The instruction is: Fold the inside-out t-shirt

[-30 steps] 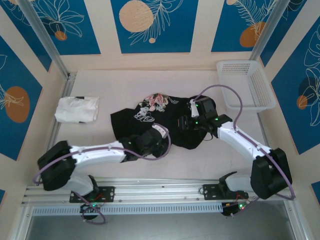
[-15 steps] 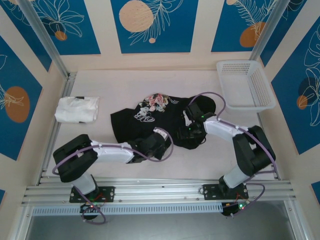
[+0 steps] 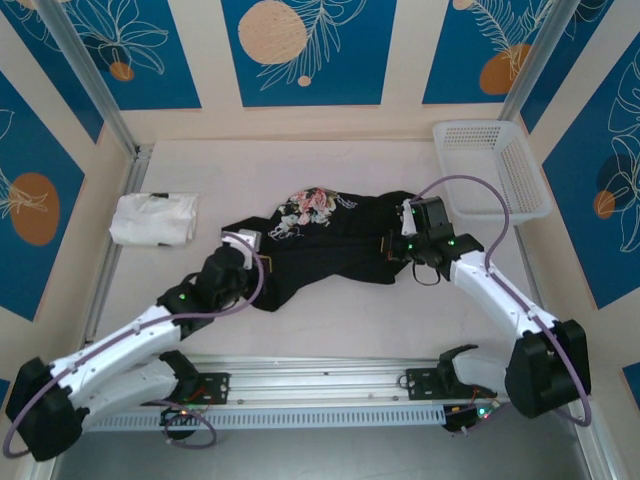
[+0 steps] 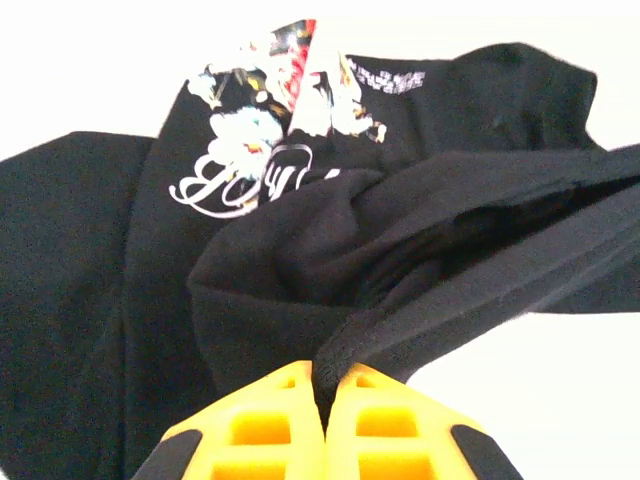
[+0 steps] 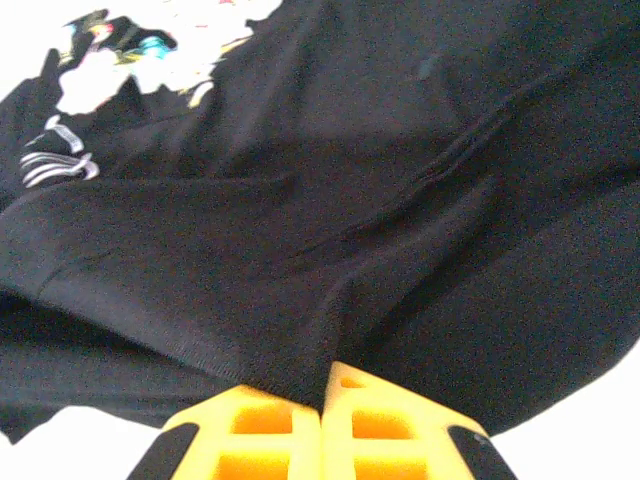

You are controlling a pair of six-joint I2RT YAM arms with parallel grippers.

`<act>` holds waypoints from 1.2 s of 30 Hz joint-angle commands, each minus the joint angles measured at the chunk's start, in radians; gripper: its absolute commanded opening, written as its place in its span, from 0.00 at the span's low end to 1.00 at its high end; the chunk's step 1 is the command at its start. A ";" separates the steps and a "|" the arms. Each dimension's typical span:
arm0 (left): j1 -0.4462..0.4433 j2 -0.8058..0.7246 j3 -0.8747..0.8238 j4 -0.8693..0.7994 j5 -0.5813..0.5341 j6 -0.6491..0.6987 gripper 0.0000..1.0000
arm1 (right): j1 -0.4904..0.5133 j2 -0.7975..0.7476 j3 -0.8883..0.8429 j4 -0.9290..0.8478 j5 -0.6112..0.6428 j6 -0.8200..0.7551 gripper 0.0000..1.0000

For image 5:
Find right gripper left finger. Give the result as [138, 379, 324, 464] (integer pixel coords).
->
[124, 382, 324, 480]

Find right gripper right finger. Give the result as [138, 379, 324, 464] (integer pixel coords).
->
[321, 359, 520, 480]

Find black t-shirt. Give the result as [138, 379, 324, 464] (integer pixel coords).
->
[0, 0, 640, 446]

